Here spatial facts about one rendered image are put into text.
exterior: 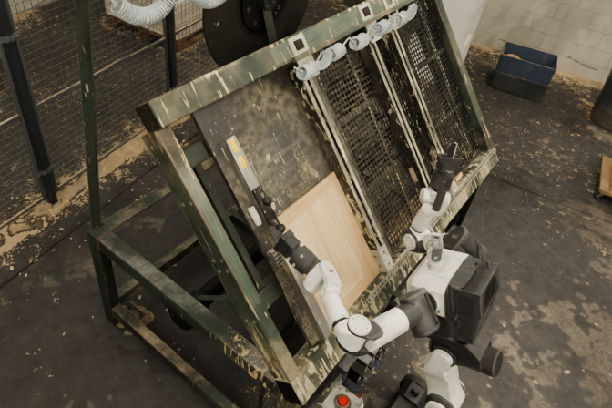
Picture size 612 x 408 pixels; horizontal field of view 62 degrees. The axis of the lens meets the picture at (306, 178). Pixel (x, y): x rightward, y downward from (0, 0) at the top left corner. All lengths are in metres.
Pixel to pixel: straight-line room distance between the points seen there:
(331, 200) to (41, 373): 1.92
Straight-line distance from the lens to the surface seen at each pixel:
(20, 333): 3.53
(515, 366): 3.67
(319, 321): 2.24
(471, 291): 1.96
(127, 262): 2.67
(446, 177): 2.20
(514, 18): 7.22
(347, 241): 2.39
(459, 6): 5.80
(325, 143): 2.31
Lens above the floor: 2.83
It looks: 41 degrees down
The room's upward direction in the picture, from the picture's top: 9 degrees clockwise
